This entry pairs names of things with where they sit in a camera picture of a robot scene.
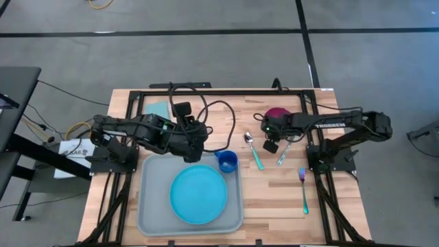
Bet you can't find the knife with teal handle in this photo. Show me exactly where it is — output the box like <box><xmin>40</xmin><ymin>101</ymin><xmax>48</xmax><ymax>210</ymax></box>
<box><xmin>276</xmin><ymin>136</ymin><xmax>296</xmax><ymax>166</ymax></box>

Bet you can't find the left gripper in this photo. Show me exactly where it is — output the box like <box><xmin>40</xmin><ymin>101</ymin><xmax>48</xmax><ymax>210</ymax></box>
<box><xmin>167</xmin><ymin>116</ymin><xmax>211</xmax><ymax>164</ymax></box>

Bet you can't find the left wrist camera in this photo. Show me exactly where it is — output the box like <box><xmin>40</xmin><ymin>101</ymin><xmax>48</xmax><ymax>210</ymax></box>
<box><xmin>171</xmin><ymin>102</ymin><xmax>196</xmax><ymax>126</ymax></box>

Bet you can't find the yellow cable by desk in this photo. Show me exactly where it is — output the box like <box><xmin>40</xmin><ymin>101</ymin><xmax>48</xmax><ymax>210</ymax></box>
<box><xmin>20</xmin><ymin>118</ymin><xmax>93</xmax><ymax>142</ymax></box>

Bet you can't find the black desk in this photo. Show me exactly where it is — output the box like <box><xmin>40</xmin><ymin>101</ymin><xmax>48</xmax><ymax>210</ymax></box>
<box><xmin>0</xmin><ymin>66</ymin><xmax>93</xmax><ymax>222</ymax></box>

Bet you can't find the white paper sheet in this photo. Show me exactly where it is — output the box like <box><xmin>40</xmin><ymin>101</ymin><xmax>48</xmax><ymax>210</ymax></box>
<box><xmin>54</xmin><ymin>138</ymin><xmax>96</xmax><ymax>180</ymax></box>

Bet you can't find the fork with iridescent handle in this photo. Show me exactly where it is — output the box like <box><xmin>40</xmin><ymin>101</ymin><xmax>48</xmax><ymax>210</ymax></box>
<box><xmin>298</xmin><ymin>167</ymin><xmax>310</xmax><ymax>215</ymax></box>

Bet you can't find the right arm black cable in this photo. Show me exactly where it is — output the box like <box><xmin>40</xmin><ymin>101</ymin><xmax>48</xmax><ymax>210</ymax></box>
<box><xmin>272</xmin><ymin>78</ymin><xmax>363</xmax><ymax>114</ymax></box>

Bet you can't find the black bar at table edge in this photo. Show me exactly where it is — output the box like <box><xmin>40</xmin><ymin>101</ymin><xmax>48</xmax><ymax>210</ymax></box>
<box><xmin>149</xmin><ymin>82</ymin><xmax>213</xmax><ymax>89</ymax></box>

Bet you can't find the black floor cable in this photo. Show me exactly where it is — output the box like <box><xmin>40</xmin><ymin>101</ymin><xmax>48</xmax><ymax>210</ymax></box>
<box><xmin>36</xmin><ymin>79</ymin><xmax>110</xmax><ymax>107</ymax></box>

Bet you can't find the black aluminium table frame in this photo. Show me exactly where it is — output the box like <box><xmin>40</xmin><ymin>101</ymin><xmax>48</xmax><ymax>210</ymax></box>
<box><xmin>80</xmin><ymin>89</ymin><xmax>373</xmax><ymax>247</ymax></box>

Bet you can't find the yellow floor cable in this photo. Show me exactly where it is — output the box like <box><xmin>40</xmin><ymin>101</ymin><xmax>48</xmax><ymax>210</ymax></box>
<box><xmin>88</xmin><ymin>0</ymin><xmax>114</xmax><ymax>10</ymax></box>

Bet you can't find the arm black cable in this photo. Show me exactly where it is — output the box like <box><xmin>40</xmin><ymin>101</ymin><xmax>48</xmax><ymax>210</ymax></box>
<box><xmin>272</xmin><ymin>78</ymin><xmax>363</xmax><ymax>114</ymax></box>
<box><xmin>167</xmin><ymin>82</ymin><xmax>237</xmax><ymax>154</ymax></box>

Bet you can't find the teal cloth napkin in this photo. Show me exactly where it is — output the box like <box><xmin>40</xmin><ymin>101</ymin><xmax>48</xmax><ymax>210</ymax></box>
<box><xmin>143</xmin><ymin>100</ymin><xmax>171</xmax><ymax>119</ymax></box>

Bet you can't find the grey plastic tray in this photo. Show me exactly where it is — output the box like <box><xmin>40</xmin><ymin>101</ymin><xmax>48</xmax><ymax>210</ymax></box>
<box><xmin>137</xmin><ymin>152</ymin><xmax>245</xmax><ymax>237</ymax></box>

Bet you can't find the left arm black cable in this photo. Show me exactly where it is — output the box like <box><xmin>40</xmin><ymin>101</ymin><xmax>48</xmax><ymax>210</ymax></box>
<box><xmin>167</xmin><ymin>82</ymin><xmax>237</xmax><ymax>154</ymax></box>

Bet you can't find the red plastic bowl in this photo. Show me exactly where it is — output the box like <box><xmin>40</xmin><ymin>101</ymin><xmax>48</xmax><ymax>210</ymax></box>
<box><xmin>264</xmin><ymin>107</ymin><xmax>292</xmax><ymax>119</ymax></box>

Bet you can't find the teal round plate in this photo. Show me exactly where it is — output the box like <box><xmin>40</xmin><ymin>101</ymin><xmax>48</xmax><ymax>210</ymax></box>
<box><xmin>169</xmin><ymin>164</ymin><xmax>228</xmax><ymax>226</ymax></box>

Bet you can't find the black stand on floor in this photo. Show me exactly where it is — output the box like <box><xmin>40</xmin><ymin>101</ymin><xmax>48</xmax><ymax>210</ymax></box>
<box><xmin>406</xmin><ymin>119</ymin><xmax>439</xmax><ymax>152</ymax></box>

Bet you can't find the blue plastic mug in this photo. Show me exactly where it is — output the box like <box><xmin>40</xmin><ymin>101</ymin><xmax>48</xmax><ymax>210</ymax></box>
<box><xmin>214</xmin><ymin>150</ymin><xmax>239</xmax><ymax>174</ymax></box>

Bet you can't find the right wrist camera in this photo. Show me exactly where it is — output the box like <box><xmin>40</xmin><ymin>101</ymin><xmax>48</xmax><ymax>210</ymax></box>
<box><xmin>262</xmin><ymin>139</ymin><xmax>280</xmax><ymax>154</ymax></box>

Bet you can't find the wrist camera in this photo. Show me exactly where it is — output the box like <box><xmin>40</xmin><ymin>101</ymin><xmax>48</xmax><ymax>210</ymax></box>
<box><xmin>171</xmin><ymin>102</ymin><xmax>196</xmax><ymax>126</ymax></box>
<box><xmin>262</xmin><ymin>139</ymin><xmax>280</xmax><ymax>154</ymax></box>

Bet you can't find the spoon with teal handle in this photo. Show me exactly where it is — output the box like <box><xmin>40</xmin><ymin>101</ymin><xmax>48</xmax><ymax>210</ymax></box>
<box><xmin>244</xmin><ymin>132</ymin><xmax>265</xmax><ymax>172</ymax></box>

